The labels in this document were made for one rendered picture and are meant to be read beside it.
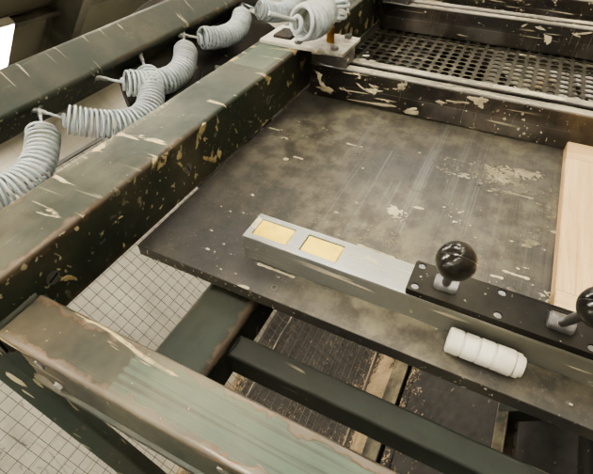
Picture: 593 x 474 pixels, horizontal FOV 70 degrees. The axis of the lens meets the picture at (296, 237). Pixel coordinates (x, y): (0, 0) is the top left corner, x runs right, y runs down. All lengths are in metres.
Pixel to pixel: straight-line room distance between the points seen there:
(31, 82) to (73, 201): 0.56
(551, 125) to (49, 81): 1.02
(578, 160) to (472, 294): 0.42
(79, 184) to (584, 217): 0.70
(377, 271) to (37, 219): 0.41
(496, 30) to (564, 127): 0.51
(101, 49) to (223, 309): 0.81
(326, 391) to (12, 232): 0.40
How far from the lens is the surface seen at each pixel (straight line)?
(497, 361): 0.51
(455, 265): 0.40
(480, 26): 1.36
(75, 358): 0.49
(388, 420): 0.53
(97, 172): 0.63
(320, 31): 0.83
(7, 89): 1.09
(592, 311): 0.42
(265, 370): 0.55
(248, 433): 0.41
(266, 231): 0.57
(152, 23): 1.35
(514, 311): 0.53
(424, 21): 1.38
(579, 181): 0.82
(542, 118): 0.91
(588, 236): 0.72
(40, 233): 0.56
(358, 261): 0.54
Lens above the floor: 1.70
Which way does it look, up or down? 11 degrees down
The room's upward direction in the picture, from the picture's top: 45 degrees counter-clockwise
